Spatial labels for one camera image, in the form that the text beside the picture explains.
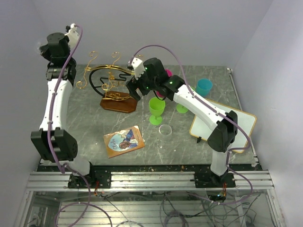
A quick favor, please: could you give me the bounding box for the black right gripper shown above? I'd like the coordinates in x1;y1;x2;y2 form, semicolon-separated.
126;66;159;101

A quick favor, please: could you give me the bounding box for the light green plastic wine glass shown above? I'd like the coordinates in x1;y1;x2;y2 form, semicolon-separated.
149;97;166;125

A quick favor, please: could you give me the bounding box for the clear wine glass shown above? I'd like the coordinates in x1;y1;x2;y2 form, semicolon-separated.
159;124;172;138

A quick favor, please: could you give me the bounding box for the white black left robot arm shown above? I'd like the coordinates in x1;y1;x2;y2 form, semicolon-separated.
30;31;97;188

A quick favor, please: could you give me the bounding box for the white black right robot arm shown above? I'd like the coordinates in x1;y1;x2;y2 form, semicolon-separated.
126;58;238;187

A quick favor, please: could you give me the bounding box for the pink plastic wine glass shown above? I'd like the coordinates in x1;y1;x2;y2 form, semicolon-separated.
155;69;172;100

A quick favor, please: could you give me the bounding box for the blue plastic wine glass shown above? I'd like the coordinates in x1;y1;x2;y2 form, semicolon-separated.
196;79;213;97

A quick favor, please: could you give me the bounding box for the Othello picture book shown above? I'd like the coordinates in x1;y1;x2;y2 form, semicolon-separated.
103;125;145;158

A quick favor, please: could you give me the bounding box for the small framed whiteboard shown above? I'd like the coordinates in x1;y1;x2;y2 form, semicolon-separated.
189;99;257;154

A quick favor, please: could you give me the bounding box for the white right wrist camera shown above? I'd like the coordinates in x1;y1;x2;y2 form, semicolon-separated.
128;57;145;80

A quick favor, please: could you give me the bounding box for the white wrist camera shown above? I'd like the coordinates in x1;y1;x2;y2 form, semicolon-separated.
65;23;80;49
128;57;145;80

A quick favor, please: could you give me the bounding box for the gold wire wine glass rack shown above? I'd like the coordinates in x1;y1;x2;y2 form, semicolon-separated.
76;51;138;114

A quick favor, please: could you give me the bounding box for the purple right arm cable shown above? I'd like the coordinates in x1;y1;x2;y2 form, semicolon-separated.
129;44;253;205

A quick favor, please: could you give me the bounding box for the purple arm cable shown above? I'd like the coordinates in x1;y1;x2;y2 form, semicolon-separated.
47;24;113;227
129;44;253;205

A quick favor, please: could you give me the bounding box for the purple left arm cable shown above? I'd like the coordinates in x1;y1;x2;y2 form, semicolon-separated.
47;24;113;227

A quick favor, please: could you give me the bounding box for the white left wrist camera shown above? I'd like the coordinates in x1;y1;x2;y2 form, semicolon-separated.
65;23;80;49

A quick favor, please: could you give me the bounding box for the aluminium extrusion rail base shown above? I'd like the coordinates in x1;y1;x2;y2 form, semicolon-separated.
26;171;274;192

